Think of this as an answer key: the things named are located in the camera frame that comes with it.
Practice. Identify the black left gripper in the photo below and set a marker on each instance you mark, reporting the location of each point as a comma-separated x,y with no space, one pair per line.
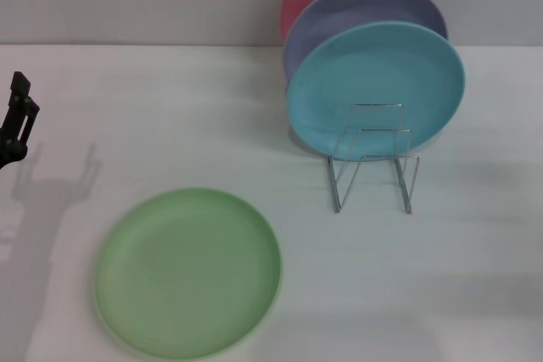
10,152

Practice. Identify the green round plate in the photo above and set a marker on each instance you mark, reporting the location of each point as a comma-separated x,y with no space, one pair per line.
186,273

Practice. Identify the light blue round plate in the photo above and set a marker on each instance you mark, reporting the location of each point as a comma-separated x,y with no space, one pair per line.
373,74

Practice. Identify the purple round plate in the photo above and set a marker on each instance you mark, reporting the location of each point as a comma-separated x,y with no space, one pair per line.
373,6

